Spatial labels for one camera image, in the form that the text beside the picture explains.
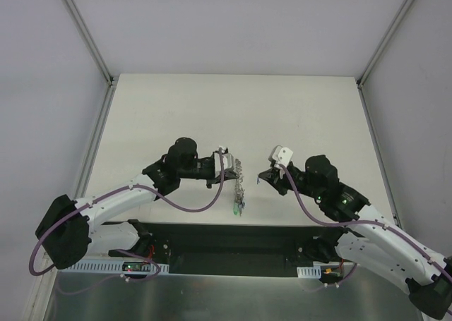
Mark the metal key organizer ring disc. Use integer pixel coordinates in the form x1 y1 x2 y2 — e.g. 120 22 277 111
234 159 245 204

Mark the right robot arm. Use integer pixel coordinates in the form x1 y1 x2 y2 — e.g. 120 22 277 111
258 155 451 320

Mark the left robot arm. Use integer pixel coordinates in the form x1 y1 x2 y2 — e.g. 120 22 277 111
32 138 239 269

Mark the green key tag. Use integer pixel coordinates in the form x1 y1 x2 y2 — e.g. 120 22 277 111
233 202 240 216

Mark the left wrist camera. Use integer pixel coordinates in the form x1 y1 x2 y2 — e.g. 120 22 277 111
213 146 235 176

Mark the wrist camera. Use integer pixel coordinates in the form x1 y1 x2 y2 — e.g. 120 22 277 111
268 145 293 179
213 146 235 176

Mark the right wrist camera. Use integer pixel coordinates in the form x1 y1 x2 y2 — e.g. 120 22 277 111
268 145 293 179

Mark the blue tag on ring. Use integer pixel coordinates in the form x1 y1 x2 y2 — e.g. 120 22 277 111
239 201 245 216

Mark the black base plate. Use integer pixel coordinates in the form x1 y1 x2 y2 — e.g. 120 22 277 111
105 220 405 283

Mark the right white cable duct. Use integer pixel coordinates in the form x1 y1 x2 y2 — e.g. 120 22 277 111
297 265 322 279

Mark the white cable duct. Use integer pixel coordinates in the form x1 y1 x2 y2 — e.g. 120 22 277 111
62 260 170 275
297 265 322 279

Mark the left white cable duct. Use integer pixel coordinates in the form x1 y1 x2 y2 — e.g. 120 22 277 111
62 260 170 275

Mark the left aluminium frame rail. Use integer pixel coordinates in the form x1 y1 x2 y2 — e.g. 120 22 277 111
58 0 117 198

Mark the aluminium frame rail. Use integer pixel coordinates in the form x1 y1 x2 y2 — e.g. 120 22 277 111
356 0 418 226
58 0 117 198

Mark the right aluminium frame rail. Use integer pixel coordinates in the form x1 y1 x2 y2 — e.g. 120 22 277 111
356 0 418 226

